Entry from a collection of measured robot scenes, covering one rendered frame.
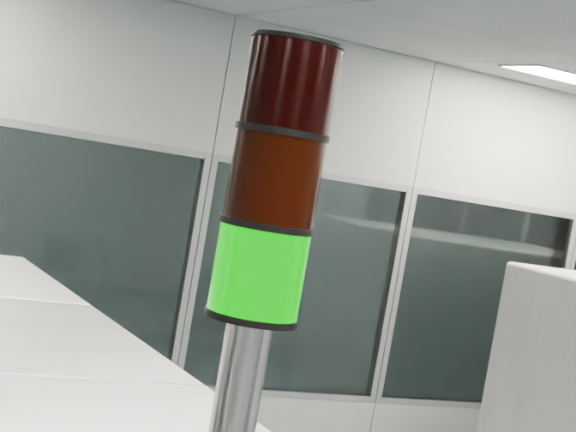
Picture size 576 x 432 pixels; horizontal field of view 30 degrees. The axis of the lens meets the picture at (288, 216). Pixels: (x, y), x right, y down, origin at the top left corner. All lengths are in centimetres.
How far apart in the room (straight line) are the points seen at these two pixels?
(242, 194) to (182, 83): 481
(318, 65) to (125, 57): 472
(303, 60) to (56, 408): 31
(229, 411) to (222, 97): 489
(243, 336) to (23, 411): 20
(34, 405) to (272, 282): 24
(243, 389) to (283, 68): 17
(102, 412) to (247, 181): 24
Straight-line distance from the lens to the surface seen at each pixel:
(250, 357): 57
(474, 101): 620
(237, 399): 57
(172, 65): 534
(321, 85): 55
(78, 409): 74
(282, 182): 55
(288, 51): 55
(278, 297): 56
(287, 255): 55
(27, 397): 75
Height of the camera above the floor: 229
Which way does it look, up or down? 3 degrees down
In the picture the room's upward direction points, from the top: 10 degrees clockwise
